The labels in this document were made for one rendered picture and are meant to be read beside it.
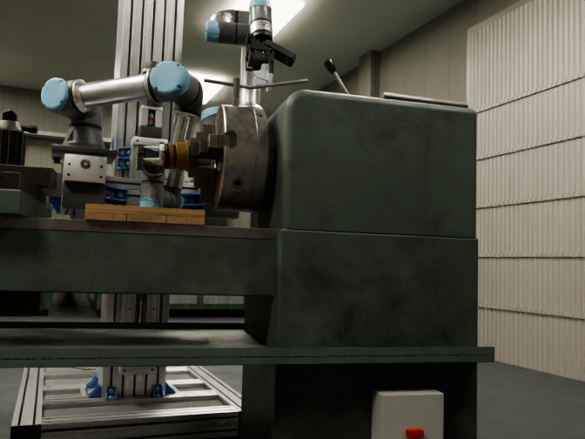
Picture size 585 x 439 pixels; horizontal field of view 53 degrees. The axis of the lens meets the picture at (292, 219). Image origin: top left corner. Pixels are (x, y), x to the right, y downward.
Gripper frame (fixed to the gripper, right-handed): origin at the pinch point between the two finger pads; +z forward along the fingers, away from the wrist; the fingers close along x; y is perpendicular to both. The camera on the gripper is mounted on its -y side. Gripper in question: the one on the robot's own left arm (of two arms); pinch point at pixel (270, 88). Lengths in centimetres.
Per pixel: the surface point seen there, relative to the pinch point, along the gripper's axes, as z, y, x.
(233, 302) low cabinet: -117, -100, -652
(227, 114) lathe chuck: 19.0, 15.7, 11.2
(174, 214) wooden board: 49, 29, 7
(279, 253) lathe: 58, 2, 7
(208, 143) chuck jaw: 26.7, 20.6, 7.5
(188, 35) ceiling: -376, -8, -410
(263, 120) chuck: 20.2, 5.5, 11.6
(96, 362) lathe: 87, 46, 6
